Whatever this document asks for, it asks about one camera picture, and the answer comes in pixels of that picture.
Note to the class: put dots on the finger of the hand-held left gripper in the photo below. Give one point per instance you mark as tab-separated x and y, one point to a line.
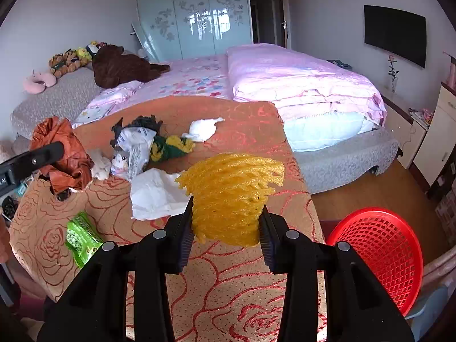
35	160

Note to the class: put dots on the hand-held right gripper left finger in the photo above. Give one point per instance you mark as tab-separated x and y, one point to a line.
185	247

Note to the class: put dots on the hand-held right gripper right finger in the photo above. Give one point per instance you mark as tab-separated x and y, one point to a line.
268	247

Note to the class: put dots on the orange-brown plastic bag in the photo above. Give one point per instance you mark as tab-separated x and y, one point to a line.
69	171

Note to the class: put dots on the yellow foam fruit net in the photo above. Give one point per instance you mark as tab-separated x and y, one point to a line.
228	203

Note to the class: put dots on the white paper napkin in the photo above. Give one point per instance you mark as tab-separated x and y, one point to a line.
153	196

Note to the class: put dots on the small white tissue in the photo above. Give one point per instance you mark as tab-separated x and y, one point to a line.
101	166

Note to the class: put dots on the green snack packet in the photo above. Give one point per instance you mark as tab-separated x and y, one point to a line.
82	238

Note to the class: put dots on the green and yellow wrapper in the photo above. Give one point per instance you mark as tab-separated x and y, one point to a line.
171	148

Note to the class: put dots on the red plastic mesh basket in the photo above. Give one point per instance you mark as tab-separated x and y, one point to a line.
377	249

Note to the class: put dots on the dark garment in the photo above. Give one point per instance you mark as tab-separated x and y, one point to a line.
146	123

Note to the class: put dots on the orange rose-pattern tablecloth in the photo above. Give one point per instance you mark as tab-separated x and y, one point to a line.
221	292

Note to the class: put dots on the white star-print cloth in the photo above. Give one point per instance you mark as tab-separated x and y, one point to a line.
89	115

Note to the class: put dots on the pink folded cloth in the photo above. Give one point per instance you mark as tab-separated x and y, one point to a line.
114	96

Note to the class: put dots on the grey upholstered bed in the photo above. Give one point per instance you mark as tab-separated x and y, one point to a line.
338	165

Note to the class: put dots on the yellow plush toy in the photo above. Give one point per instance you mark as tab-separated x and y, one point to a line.
83	53

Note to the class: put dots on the brown teddy bear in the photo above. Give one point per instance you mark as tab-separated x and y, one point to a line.
117	67

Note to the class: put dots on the black and white plush toy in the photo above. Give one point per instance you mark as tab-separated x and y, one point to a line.
93	48

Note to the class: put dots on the pale blue pillow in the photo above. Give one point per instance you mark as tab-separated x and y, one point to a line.
320	131

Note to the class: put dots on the white leaning board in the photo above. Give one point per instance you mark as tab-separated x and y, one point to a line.
142	42

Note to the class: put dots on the pink floral bed sheet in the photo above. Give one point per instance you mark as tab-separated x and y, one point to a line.
185	78

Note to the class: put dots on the pink folded quilt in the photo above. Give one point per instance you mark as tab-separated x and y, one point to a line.
292	78

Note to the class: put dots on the pale plastic stool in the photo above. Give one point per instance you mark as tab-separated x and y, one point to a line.
433	302

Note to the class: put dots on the low cream nightstand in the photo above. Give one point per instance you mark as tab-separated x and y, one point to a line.
402	131

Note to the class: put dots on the cardboard boxes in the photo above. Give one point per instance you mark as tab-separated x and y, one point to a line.
445	199

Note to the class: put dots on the dark cloth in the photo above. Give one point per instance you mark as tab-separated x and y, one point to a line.
340	64

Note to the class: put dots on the cream cabinet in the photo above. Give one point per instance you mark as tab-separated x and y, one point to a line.
436	139

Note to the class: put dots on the pink trinkets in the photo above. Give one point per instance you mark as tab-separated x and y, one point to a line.
425	115

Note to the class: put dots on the rose in glass vase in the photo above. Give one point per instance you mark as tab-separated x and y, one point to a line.
392	74

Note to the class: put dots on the glass flower-pattern wardrobe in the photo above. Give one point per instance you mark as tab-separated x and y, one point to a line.
196	17

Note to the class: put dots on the brown wooden door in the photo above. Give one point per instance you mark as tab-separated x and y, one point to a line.
281	17

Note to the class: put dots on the pink bottle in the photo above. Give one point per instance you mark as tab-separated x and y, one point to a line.
451	71

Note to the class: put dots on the black wall television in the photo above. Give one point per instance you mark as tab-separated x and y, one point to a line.
395	34

